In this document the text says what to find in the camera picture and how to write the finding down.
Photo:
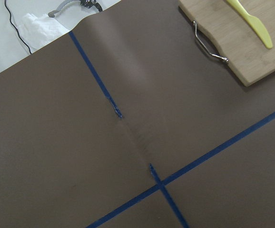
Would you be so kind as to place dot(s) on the blue tape line lengthwise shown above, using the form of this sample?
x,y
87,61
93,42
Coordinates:
x,y
106,93

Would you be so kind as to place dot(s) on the white crumpled tissue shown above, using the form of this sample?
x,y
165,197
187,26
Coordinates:
x,y
37,32

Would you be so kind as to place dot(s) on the metal clamp tool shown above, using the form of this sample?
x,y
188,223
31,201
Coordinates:
x,y
83,3

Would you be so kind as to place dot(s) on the wooden cutting board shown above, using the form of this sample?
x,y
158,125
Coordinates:
x,y
234,39

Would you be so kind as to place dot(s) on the metal cutting board handle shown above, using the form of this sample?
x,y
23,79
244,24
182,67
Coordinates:
x,y
223,59

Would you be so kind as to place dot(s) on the yellow plastic knife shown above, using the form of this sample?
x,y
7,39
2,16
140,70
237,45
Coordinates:
x,y
254,22

